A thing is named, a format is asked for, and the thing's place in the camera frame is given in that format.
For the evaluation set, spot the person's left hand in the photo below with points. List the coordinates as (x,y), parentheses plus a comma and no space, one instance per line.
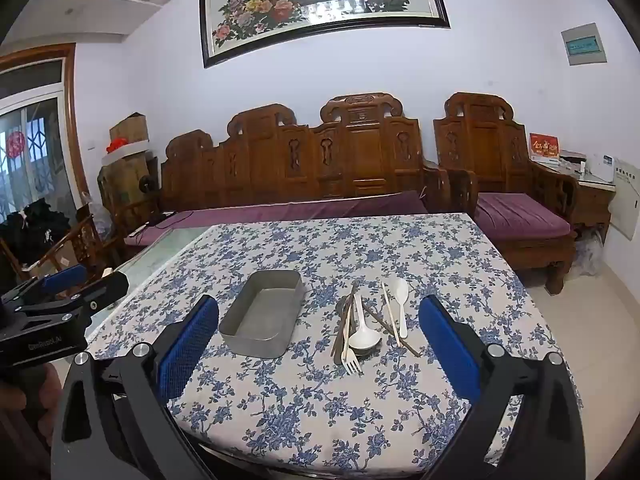
(20,402)

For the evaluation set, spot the large white soup spoon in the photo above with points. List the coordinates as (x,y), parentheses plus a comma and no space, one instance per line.
(364,340)

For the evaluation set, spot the metal spoon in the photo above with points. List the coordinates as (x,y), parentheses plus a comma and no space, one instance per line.
(375,349)

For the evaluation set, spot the wooden chair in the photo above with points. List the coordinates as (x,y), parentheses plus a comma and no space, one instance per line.
(75,245)

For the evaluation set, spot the black cloth pile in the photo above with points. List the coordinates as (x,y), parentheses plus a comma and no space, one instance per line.
(35,225)

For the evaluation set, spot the clear plastic bag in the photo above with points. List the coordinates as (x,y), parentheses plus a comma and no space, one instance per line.
(590,255)
(97,222)

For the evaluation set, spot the blue floral tablecloth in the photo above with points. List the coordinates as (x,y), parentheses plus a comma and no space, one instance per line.
(300,410)

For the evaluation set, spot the carved wooden armchair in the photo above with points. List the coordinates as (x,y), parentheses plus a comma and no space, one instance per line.
(480,150)

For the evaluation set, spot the framed floral painting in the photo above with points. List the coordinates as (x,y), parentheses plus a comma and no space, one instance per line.
(325,10)

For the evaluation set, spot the red decoration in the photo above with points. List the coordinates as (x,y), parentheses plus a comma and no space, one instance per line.
(117,146)

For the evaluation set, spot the purple sofa cushion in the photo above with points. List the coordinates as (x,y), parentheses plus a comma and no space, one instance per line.
(300,207)

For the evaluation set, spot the metal tray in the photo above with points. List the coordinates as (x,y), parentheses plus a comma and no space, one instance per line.
(262,310)

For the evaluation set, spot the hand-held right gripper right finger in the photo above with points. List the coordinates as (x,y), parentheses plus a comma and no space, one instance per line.
(447,350)

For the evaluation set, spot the white flat box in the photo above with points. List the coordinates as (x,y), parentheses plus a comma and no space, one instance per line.
(132,152)

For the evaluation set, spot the wooden framed window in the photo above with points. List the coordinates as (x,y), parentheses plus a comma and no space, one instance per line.
(30,160)

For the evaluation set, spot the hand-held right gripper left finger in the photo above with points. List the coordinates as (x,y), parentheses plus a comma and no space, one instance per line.
(187,345)

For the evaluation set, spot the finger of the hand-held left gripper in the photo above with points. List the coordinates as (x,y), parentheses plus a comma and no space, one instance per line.
(107,287)
(65,278)

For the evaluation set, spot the white box device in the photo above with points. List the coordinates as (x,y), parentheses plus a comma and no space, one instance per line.
(600,167)

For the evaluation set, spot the grey wall electrical box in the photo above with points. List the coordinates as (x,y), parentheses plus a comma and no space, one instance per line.
(584,45)

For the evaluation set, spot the small white spoon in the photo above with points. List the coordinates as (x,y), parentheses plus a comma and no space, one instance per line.
(401,290)

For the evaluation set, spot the carved wooden sofa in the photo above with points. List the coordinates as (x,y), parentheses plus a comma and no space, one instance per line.
(360,160)

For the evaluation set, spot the wooden side table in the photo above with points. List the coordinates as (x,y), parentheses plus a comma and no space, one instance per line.
(595,205)

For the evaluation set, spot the light wooden chopstick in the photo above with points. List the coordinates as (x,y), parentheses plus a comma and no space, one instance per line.
(391,312)
(342,332)

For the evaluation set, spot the dark wooden chopstick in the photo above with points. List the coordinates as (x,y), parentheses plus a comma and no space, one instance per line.
(407,347)
(353,292)

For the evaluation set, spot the small cardboard box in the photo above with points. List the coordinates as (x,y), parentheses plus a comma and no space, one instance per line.
(129,130)

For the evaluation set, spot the red desk calendar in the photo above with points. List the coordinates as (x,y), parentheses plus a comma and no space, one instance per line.
(544,146)

